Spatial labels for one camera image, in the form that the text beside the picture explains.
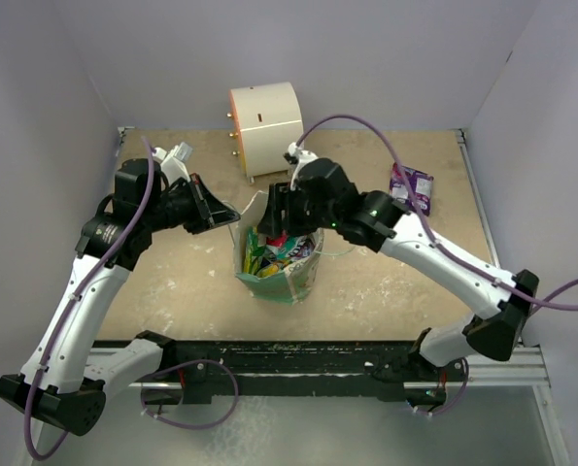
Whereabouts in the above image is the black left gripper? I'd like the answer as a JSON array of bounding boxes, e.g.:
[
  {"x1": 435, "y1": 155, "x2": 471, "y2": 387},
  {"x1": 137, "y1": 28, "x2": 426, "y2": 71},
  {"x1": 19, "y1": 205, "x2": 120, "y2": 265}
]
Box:
[{"x1": 144, "y1": 173, "x2": 240, "y2": 235}]

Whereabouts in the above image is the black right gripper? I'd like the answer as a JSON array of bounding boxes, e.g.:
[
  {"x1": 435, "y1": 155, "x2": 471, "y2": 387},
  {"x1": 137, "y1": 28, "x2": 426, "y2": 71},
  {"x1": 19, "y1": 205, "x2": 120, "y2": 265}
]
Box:
[{"x1": 258, "y1": 181, "x2": 340, "y2": 237}]

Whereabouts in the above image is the green paper bag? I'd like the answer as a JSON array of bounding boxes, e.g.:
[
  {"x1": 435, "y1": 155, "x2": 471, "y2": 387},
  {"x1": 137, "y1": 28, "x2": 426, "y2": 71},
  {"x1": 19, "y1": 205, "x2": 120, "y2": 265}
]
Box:
[{"x1": 229, "y1": 191, "x2": 338, "y2": 305}]

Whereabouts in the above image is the purple snack packet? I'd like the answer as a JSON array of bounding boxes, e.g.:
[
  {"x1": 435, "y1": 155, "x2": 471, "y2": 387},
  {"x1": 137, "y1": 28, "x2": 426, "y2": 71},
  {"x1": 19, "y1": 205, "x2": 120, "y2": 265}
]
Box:
[{"x1": 390, "y1": 162, "x2": 434, "y2": 216}]

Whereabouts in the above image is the yellow green snack packet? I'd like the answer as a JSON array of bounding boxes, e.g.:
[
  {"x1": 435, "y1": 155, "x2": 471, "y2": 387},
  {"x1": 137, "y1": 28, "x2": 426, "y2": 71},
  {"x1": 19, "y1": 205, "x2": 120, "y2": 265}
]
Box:
[{"x1": 242, "y1": 227, "x2": 267, "y2": 277}]

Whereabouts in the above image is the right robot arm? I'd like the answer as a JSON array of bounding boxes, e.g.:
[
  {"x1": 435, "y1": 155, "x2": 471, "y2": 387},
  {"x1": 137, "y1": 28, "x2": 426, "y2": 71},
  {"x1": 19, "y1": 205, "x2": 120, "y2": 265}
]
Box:
[{"x1": 258, "y1": 151, "x2": 538, "y2": 380}]

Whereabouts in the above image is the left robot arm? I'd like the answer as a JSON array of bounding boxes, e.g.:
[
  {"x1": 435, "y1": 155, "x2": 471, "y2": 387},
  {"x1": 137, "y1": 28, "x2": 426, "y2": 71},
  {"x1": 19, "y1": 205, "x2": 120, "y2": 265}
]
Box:
[{"x1": 0, "y1": 158, "x2": 240, "y2": 436}]

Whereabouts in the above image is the red snack packet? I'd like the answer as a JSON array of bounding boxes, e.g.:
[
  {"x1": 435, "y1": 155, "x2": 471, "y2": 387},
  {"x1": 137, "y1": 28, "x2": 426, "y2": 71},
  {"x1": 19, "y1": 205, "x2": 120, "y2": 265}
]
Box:
[{"x1": 266, "y1": 234, "x2": 288, "y2": 248}]

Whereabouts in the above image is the white cylindrical drawer cabinet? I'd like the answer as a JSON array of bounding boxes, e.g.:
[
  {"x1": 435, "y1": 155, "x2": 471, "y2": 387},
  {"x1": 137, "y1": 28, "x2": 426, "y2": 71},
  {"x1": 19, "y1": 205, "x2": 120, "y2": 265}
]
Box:
[{"x1": 227, "y1": 82, "x2": 304, "y2": 183}]

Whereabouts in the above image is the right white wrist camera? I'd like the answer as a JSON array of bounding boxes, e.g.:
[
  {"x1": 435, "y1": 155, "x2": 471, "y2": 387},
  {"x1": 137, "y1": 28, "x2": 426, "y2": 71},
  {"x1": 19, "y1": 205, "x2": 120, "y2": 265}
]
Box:
[{"x1": 284, "y1": 142, "x2": 318, "y2": 191}]

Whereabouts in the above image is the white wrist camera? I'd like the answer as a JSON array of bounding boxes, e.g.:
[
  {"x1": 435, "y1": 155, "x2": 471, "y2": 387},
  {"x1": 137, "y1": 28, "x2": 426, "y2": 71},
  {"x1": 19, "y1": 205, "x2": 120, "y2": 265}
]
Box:
[
  {"x1": 153, "y1": 142, "x2": 192, "y2": 183},
  {"x1": 284, "y1": 142, "x2": 318, "y2": 191}
]

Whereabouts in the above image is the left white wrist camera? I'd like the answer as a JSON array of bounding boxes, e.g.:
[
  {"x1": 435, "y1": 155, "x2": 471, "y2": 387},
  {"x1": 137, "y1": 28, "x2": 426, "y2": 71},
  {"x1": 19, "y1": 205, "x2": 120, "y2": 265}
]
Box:
[{"x1": 153, "y1": 142, "x2": 192, "y2": 183}]

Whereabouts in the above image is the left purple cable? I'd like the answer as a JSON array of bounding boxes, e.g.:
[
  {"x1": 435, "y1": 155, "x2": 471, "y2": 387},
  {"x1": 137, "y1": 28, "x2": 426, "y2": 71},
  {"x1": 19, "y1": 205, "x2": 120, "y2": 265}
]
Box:
[{"x1": 24, "y1": 136, "x2": 154, "y2": 462}]

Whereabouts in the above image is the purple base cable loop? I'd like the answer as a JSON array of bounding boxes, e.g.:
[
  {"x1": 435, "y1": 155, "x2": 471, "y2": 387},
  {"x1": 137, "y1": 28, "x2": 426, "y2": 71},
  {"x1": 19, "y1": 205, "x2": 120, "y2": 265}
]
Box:
[{"x1": 139, "y1": 358, "x2": 241, "y2": 430}]

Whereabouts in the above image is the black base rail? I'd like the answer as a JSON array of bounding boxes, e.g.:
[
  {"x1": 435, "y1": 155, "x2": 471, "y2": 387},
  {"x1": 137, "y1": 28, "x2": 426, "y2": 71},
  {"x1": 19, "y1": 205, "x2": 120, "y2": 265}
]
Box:
[{"x1": 93, "y1": 339, "x2": 467, "y2": 405}]

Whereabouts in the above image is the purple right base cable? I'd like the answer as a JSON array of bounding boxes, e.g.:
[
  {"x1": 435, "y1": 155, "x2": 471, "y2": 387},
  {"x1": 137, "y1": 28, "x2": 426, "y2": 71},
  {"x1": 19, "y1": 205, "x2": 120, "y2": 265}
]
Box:
[{"x1": 412, "y1": 356, "x2": 470, "y2": 416}]

